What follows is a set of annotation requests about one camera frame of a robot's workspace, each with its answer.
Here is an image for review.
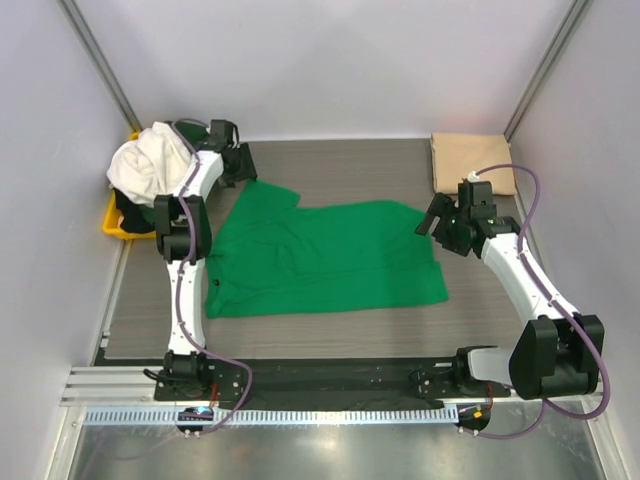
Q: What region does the bright green t-shirt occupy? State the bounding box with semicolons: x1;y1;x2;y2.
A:
205;181;449;319

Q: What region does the dark green t-shirt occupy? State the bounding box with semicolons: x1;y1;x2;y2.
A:
112;119;211;234

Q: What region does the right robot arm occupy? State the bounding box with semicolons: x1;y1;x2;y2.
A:
415;180;604;400

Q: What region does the yellow plastic bin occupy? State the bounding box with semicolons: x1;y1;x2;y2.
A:
102;129;157;240

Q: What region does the white slotted cable duct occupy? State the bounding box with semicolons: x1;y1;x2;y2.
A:
83;404;459;428

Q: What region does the folded beige t-shirt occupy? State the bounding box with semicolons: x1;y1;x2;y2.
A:
430;133;512;194

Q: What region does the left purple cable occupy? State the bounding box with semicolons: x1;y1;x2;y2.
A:
169;117;254;434

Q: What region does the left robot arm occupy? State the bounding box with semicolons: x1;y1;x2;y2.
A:
148;119;257;401

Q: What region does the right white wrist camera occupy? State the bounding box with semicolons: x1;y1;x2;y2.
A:
464;171;482;183

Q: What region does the aluminium frame post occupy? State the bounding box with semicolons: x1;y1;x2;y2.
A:
504;0;593;142
56;0;142;131

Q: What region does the aluminium front rail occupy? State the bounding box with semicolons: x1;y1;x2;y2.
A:
59;359;610;407

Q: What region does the left aluminium frame post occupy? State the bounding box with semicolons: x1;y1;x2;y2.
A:
56;0;142;131

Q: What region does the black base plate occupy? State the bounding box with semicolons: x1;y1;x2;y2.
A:
143;357;510;412

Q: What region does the right aluminium frame post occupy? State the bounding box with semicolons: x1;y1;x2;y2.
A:
504;0;593;142

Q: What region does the white t-shirt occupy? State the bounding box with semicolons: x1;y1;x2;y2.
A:
106;122;191;207

